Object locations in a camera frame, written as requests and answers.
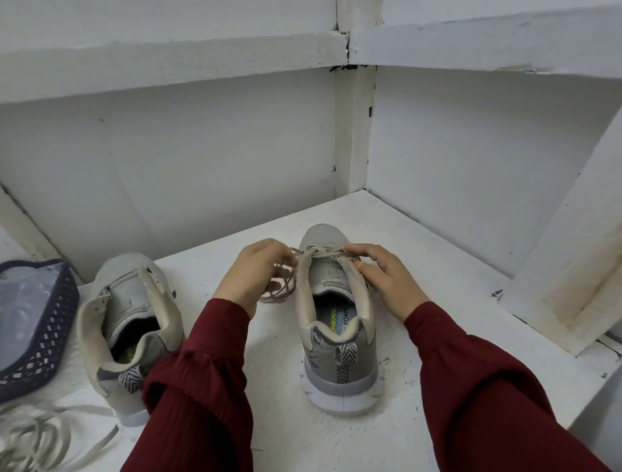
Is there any person's right hand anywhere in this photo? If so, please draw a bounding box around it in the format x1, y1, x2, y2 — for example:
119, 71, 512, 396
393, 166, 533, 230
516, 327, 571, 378
344, 243, 431, 324

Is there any person's left forearm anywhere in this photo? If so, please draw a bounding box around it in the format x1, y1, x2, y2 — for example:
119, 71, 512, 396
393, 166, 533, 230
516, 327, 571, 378
121, 298, 254, 472

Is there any grey mesh shoe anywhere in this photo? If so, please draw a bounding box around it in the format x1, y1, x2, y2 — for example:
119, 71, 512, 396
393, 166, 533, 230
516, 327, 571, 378
294, 224, 382, 416
76, 253, 186, 426

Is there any person's left hand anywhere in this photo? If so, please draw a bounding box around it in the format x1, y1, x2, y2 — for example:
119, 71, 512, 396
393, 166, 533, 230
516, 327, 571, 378
212, 238, 299, 320

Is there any clear plastic bag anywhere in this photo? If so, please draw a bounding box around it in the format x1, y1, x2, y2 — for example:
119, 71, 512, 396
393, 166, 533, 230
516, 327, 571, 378
0, 267, 64, 375

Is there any dark plastic lattice basket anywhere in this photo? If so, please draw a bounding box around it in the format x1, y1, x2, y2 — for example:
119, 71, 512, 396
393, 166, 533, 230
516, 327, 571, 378
0, 257, 81, 405

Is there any person's right forearm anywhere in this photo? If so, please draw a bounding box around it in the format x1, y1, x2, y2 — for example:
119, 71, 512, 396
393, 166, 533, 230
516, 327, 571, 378
403, 300, 612, 472

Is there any grey shoelace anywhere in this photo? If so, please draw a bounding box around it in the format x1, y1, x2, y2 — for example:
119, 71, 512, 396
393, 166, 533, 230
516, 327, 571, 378
0, 401, 122, 472
257, 245, 356, 305

